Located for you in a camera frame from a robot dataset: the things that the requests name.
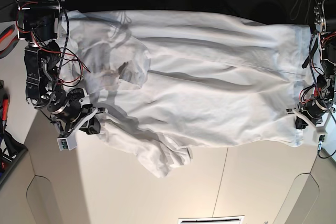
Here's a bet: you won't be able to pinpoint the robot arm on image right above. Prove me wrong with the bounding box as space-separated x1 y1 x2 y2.
294 0 335 130

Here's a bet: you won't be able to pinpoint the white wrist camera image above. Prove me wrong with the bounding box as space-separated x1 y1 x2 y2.
57 136 77 151
317 133 328 153

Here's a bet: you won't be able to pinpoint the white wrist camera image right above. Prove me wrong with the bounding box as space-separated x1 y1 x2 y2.
317 133 328 153

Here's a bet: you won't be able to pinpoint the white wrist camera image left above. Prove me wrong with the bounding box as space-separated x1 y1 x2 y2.
57 136 77 151

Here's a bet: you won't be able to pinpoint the white vent grille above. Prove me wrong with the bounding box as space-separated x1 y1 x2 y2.
178 216 245 224

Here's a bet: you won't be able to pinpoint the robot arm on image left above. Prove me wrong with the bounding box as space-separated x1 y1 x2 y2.
15 0 103 138

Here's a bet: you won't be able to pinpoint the orange grey pliers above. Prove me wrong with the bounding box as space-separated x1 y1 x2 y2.
0 25 19 59

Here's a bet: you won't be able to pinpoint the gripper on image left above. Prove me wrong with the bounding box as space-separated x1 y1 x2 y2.
50 104 107 137

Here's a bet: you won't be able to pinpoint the dark tool bag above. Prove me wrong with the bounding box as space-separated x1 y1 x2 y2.
1 80 27 185

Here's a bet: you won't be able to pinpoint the white t-shirt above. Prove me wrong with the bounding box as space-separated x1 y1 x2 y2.
58 10 311 178

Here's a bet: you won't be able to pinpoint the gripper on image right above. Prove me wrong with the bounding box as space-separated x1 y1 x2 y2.
286 102 335 130

